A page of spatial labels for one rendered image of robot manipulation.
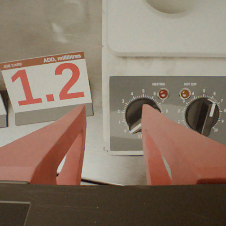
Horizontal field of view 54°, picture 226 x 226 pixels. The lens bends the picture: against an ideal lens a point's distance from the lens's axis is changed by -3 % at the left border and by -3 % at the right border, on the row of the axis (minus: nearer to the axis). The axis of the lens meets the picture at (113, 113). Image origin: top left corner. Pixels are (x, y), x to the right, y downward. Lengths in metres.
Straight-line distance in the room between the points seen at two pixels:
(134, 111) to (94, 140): 0.07
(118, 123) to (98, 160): 0.06
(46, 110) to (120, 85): 0.10
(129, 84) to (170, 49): 0.05
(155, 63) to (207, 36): 0.05
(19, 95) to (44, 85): 0.03
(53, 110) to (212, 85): 0.17
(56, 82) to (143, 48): 0.11
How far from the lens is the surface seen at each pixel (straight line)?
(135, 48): 0.19
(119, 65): 0.20
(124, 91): 0.21
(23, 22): 0.34
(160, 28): 0.20
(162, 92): 0.21
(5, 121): 0.28
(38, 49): 0.31
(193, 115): 0.22
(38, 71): 0.25
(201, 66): 0.22
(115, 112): 0.21
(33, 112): 0.27
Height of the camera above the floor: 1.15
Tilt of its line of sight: 76 degrees down
